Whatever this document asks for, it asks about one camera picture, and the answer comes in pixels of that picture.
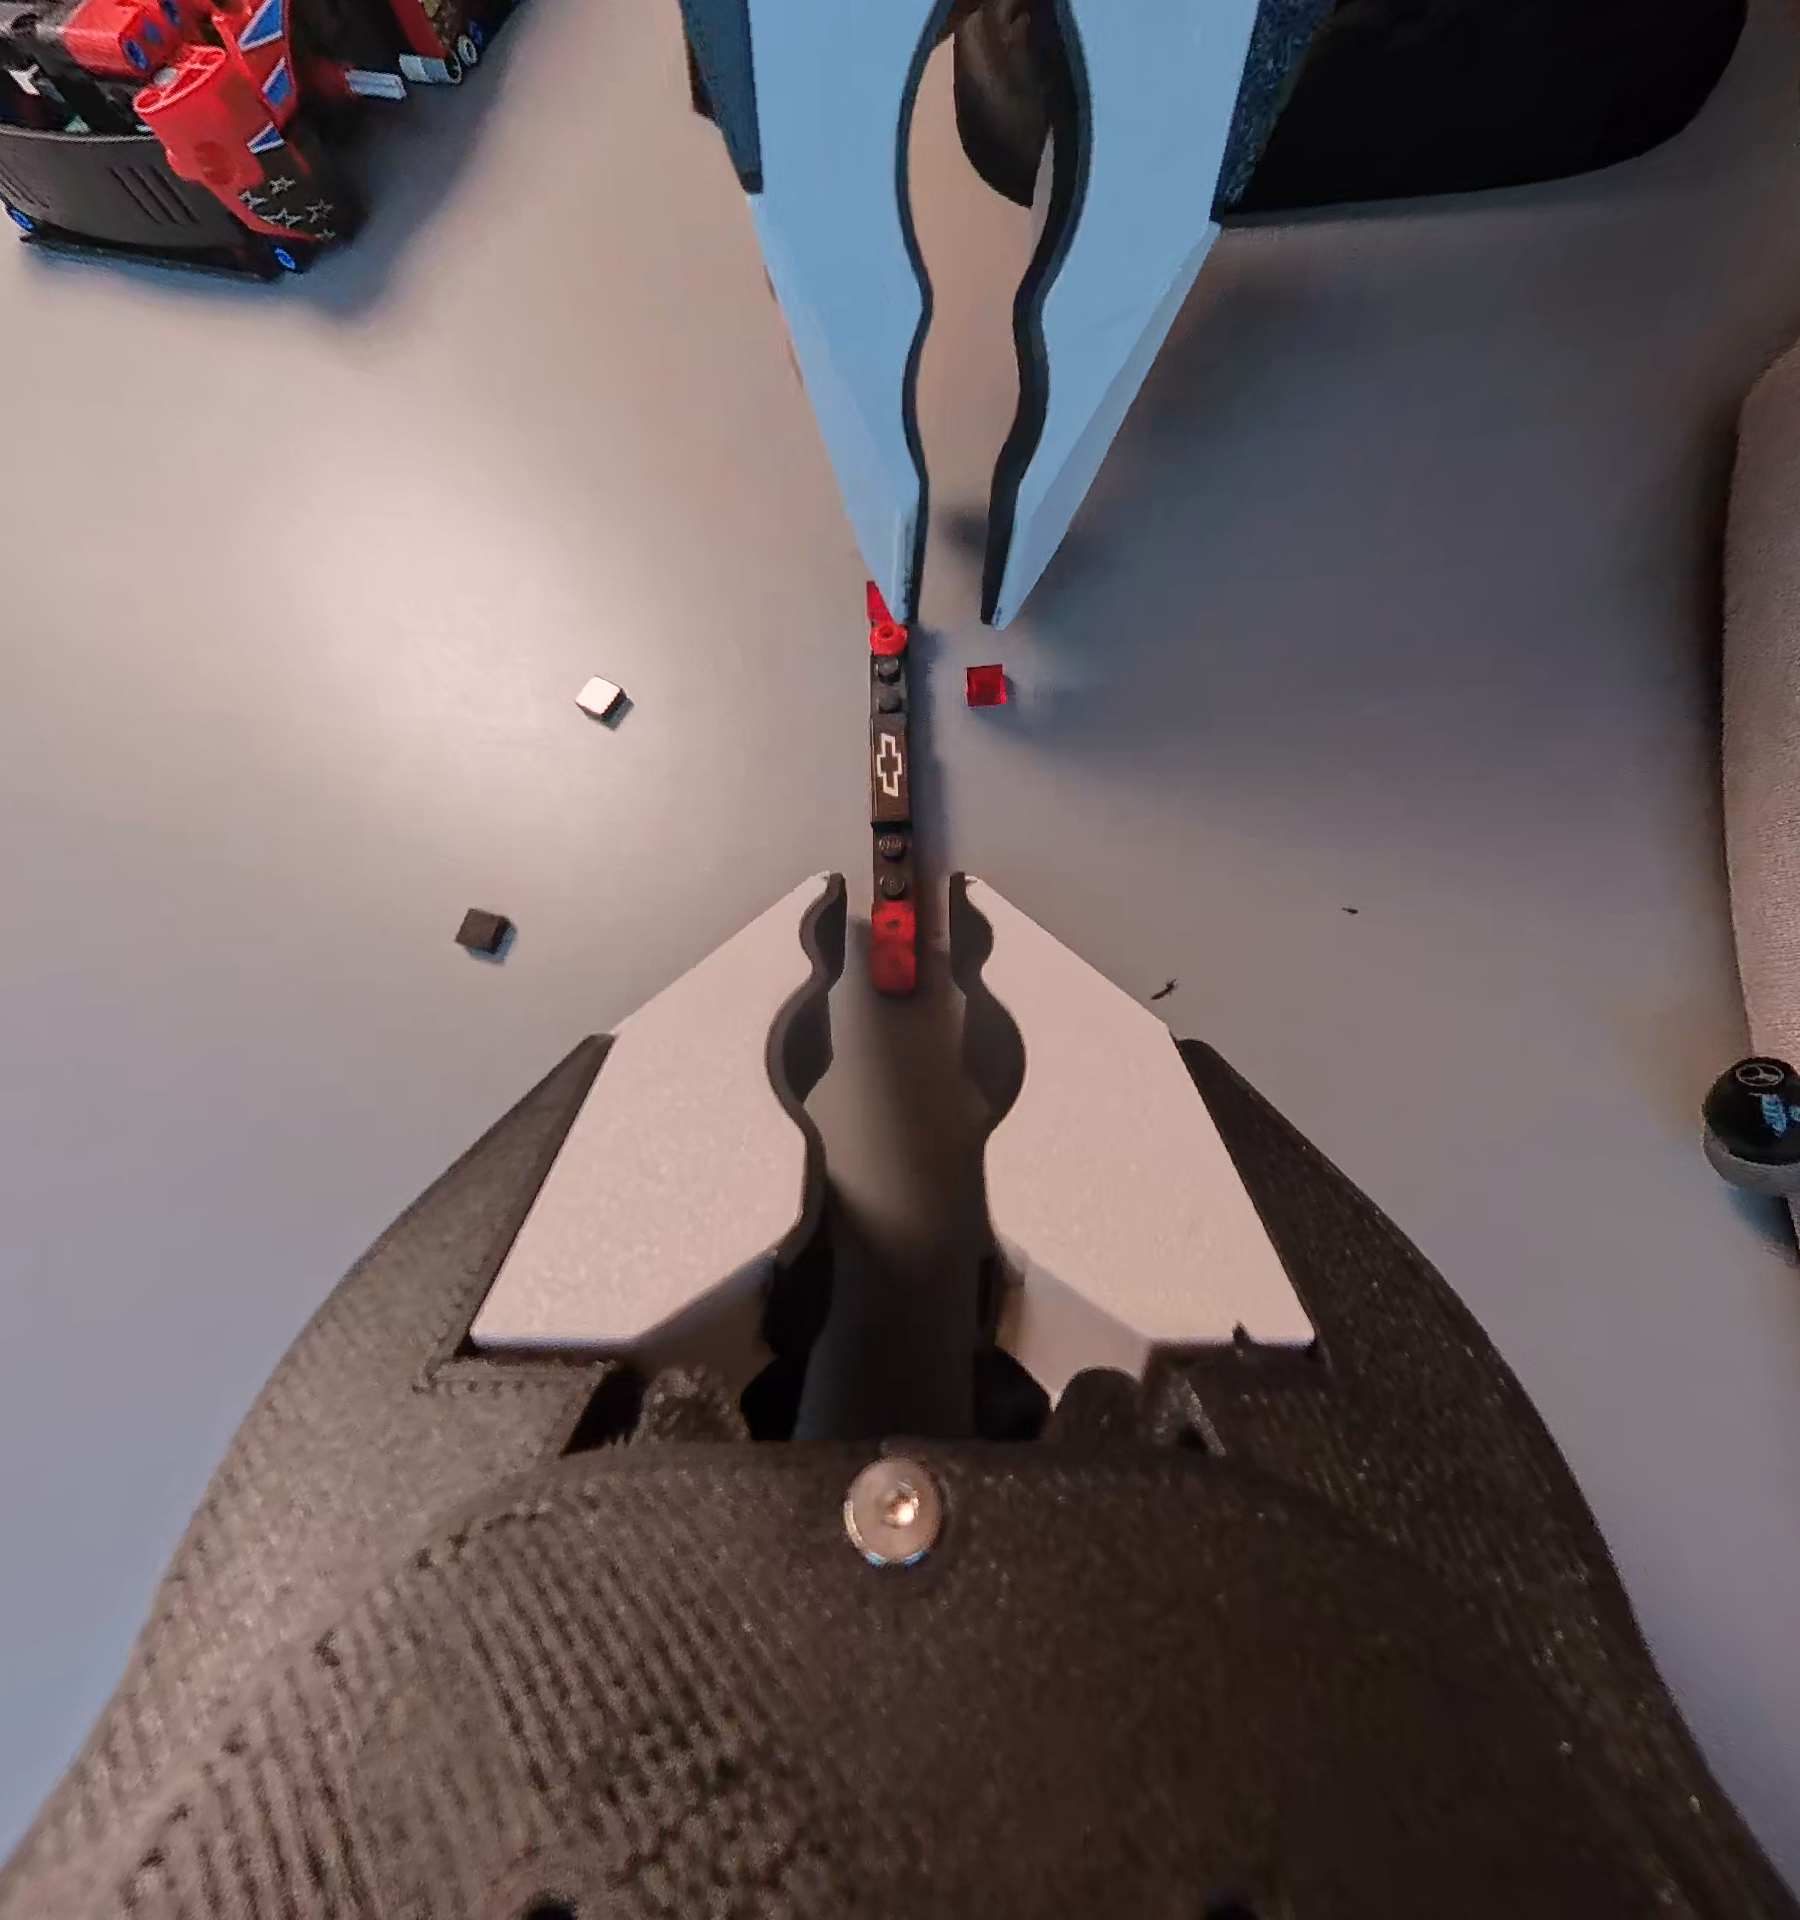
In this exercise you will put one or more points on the lego race car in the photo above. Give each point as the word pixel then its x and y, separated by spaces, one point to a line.
pixel 195 133

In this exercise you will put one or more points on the black quilted wrist rest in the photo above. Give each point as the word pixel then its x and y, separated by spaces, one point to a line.
pixel 1516 88

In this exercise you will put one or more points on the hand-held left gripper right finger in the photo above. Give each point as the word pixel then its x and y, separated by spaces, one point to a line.
pixel 1140 1185

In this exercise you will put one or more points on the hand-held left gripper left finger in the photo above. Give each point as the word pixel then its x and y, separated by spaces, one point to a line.
pixel 663 1185

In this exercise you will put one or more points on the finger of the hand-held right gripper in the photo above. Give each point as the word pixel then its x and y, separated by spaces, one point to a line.
pixel 1140 226
pixel 825 226

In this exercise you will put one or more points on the small black lego tile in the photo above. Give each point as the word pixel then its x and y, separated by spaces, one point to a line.
pixel 483 933
pixel 600 697

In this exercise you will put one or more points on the black lego plate white emblem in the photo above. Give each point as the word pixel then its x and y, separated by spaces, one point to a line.
pixel 890 764

